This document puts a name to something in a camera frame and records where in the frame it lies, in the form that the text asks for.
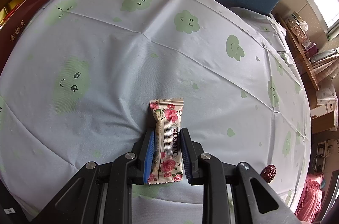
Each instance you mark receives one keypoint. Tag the red date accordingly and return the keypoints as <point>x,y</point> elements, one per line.
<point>268,173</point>

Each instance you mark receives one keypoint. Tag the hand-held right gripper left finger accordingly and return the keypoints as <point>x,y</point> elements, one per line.
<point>149,157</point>

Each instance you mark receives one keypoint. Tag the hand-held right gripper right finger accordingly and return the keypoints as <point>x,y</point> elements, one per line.
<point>184,157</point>

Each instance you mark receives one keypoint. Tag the white tablecloth green clouds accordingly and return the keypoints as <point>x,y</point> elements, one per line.
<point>159,54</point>

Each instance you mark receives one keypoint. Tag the maroon tin box gold interior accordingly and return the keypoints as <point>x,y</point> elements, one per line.
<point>23,22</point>

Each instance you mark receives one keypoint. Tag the box under white dotted cloth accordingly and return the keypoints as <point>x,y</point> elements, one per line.
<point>328,102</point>

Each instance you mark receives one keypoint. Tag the hanging floral curtain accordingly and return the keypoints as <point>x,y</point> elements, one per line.
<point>325,62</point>

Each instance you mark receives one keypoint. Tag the wooden shelf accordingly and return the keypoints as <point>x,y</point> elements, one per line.
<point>304,62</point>

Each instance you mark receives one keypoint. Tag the floral snack packet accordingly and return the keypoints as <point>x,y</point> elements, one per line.
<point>166,120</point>

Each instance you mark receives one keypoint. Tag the pink cloth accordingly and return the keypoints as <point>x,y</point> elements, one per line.
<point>311,197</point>

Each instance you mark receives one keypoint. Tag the small purple container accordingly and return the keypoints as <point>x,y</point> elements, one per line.
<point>312,50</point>

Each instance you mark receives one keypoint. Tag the tissue box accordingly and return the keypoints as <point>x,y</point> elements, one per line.
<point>298,30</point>

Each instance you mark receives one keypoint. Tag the large red silver snack packet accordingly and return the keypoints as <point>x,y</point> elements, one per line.
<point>9,15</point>

